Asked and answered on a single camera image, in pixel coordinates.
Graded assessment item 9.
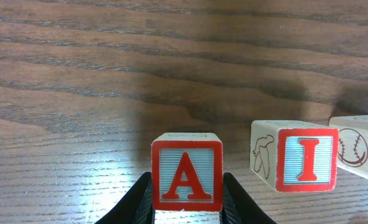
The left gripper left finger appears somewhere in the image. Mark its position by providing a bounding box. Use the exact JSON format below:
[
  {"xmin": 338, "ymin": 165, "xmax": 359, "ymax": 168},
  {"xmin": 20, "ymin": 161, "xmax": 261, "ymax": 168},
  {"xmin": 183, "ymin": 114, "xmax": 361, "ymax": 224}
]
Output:
[{"xmin": 96, "ymin": 172, "xmax": 153, "ymax": 224}]

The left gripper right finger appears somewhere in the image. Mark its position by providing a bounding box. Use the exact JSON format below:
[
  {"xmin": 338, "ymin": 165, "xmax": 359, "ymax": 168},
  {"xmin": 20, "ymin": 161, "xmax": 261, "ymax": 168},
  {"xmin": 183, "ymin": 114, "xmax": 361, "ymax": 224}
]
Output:
[{"xmin": 221, "ymin": 172, "xmax": 276, "ymax": 224}]

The red letter A block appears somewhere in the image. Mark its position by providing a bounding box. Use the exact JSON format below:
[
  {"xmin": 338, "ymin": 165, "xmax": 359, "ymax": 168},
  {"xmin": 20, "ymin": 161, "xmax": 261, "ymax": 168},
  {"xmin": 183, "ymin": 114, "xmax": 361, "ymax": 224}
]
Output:
[{"xmin": 151, "ymin": 133, "xmax": 223, "ymax": 212}]

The red letter I block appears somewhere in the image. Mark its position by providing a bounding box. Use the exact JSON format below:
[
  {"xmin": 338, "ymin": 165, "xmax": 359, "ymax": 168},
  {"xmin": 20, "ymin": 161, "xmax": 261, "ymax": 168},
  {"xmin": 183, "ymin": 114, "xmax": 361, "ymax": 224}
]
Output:
[{"xmin": 249, "ymin": 120, "xmax": 339, "ymax": 192}]

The red block turning blue 2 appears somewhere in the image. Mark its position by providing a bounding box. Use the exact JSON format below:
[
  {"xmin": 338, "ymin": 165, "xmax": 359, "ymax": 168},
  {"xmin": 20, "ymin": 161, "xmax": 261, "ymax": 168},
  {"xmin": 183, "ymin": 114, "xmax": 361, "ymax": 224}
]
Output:
[{"xmin": 329, "ymin": 115, "xmax": 368, "ymax": 179}]

